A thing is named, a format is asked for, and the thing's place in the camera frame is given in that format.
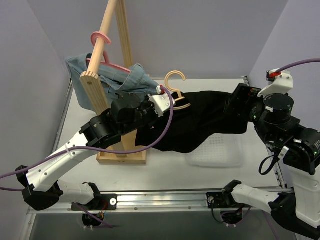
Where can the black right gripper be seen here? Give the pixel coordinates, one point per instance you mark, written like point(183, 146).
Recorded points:
point(236, 99)

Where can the aluminium right side rail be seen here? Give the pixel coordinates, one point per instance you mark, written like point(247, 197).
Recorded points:
point(264, 128)

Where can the white perforated plastic basket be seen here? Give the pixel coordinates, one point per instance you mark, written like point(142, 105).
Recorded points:
point(218, 151)

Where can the aluminium front rail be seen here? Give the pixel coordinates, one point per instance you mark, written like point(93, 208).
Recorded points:
point(157, 201)

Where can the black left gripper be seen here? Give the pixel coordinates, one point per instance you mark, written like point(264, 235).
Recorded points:
point(146, 108)

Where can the wooden clothes rack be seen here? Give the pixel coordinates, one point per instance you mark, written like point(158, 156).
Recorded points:
point(98, 82)

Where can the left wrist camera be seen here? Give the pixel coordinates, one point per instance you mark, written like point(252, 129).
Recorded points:
point(161, 101)

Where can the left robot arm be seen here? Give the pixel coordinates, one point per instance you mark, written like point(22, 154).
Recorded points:
point(43, 186)

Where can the aluminium rail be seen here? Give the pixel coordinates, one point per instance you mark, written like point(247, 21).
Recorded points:
point(264, 128)
point(157, 201)

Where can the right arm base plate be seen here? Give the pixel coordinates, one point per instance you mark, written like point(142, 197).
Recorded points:
point(225, 210)

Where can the black skirt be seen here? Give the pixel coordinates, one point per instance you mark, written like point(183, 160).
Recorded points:
point(191, 126)

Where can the beige plastic hanger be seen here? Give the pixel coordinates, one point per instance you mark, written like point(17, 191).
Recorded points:
point(175, 90)

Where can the light blue denim shirt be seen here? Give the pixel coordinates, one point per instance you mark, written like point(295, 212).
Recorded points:
point(114, 82)

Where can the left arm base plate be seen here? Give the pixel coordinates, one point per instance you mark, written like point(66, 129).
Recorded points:
point(94, 213)

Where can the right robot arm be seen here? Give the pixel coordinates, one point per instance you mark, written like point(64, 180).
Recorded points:
point(298, 147)

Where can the pink plastic hanger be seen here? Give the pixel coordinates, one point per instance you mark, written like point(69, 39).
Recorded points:
point(106, 60)

